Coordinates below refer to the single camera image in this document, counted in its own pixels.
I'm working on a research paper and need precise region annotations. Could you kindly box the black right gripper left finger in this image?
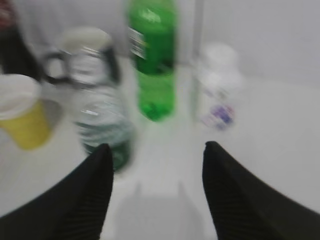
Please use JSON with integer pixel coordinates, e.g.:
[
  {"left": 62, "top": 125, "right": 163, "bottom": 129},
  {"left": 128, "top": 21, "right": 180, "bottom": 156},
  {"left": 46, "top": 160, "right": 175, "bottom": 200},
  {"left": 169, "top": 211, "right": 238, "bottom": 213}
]
[{"left": 0, "top": 143, "right": 114, "bottom": 240}]

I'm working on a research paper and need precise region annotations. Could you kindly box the round black ceramic mug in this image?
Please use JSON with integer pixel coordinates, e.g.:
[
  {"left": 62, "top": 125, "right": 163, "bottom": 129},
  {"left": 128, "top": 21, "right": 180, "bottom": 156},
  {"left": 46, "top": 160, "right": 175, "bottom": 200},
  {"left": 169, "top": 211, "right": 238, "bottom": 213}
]
[{"left": 41, "top": 26, "right": 120, "bottom": 86}]

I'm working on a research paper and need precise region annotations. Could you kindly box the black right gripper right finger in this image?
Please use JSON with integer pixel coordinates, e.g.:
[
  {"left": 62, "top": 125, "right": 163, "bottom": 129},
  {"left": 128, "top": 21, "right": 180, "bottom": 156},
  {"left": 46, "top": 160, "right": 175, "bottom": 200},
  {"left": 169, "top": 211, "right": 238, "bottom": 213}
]
[{"left": 202, "top": 141, "right": 320, "bottom": 240}]

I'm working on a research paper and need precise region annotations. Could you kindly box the clear water bottle green label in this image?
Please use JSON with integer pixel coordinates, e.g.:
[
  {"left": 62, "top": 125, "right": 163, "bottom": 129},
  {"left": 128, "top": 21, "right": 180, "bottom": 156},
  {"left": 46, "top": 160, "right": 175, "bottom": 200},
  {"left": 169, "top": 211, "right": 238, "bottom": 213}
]
[{"left": 69, "top": 46, "right": 134, "bottom": 172}]

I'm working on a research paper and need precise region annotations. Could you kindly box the white yogurt drink carton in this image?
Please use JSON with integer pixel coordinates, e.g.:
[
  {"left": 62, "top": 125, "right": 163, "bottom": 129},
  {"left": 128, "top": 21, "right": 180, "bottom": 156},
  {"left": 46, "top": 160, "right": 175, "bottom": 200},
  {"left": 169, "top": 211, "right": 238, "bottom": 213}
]
[{"left": 193, "top": 42, "right": 245, "bottom": 130}]

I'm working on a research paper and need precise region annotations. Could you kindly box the cola bottle red label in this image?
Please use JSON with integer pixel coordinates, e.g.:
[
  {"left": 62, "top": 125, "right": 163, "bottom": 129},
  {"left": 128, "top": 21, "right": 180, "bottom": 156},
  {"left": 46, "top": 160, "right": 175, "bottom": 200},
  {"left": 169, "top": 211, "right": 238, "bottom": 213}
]
[{"left": 0, "top": 0, "right": 41, "bottom": 82}]

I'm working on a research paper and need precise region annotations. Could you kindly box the green soda bottle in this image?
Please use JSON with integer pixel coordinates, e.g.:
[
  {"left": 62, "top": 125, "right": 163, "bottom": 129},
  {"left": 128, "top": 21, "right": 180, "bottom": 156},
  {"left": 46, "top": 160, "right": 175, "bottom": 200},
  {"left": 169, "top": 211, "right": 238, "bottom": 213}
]
[{"left": 127, "top": 0, "right": 177, "bottom": 122}]

